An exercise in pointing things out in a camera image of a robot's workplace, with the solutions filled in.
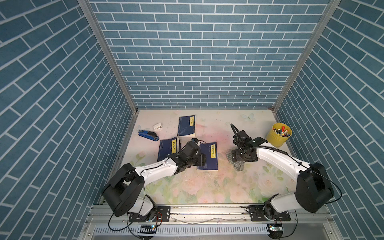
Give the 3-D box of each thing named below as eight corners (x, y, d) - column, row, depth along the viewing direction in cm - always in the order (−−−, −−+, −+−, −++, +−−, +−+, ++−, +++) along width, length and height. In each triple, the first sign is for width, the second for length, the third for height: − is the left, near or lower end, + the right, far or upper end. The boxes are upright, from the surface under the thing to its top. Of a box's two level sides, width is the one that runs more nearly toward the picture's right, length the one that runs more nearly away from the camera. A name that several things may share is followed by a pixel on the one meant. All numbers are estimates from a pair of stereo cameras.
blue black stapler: (139, 136, 107) (137, 132, 103) (141, 132, 109) (140, 128, 106) (157, 141, 104) (156, 138, 101) (160, 137, 106) (159, 133, 103)
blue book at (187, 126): (177, 136, 106) (177, 134, 103) (180, 117, 118) (179, 114, 115) (195, 136, 106) (195, 134, 103) (196, 117, 118) (196, 114, 116)
